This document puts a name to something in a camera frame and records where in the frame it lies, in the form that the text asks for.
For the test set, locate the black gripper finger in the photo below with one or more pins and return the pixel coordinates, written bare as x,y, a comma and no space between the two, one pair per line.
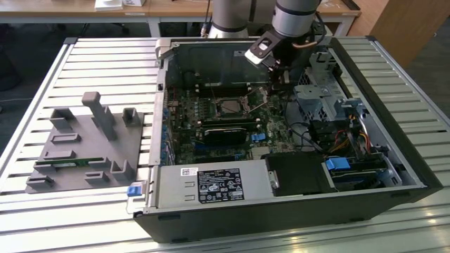
277,80
286,77

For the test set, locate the silver CPU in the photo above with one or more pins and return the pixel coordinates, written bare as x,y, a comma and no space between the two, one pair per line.
228,105

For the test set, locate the black RAM slot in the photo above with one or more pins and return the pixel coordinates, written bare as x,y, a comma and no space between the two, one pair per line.
224,91

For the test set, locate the CPU socket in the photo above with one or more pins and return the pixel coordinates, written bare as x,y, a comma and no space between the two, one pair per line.
230,114

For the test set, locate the silver drive cage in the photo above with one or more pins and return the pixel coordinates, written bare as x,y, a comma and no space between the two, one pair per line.
309,92

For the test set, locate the green motherboard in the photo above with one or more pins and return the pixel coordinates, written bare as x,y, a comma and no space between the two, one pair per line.
274,124

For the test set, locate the black RAM stick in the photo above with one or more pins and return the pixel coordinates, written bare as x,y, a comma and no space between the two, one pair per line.
228,121

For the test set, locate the blue board connector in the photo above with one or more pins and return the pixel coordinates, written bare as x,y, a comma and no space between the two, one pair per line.
258,137

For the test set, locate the black graphics card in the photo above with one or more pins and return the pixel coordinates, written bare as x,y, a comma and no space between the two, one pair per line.
224,137

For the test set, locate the small silver heatsink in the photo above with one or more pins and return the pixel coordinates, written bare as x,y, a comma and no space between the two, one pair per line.
259,152

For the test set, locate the wooden cabinet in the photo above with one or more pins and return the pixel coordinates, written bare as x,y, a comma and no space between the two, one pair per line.
403,26

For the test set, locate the black plastic shroud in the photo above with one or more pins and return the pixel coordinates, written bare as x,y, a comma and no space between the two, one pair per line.
298,171

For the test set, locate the blue disk carrier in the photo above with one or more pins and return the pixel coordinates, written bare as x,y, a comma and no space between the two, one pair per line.
337,164

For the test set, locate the black hard disk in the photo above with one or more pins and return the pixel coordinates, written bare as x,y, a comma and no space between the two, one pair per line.
355,177

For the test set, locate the small white box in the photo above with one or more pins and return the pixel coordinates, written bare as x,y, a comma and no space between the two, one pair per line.
134,2

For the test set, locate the silver power supply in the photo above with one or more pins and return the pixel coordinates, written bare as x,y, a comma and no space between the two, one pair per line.
168,184

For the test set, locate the black PC case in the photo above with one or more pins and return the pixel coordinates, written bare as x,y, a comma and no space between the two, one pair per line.
246,224

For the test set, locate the large white box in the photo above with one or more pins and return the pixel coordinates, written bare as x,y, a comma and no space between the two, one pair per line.
107,5

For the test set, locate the blue case latch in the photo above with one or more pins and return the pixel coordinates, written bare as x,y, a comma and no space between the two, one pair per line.
134,191

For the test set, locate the grey parts rack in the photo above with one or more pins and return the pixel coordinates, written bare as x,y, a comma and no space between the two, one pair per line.
80,147

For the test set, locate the green RAM stick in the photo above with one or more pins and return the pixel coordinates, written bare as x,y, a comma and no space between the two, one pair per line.
82,161

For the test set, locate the wooden desk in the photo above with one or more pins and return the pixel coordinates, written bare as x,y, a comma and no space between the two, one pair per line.
52,11

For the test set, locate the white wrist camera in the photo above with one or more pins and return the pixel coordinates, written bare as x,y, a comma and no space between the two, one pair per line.
258,52

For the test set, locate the silver disk bay bracket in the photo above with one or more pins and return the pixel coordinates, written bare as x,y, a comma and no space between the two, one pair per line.
373,124

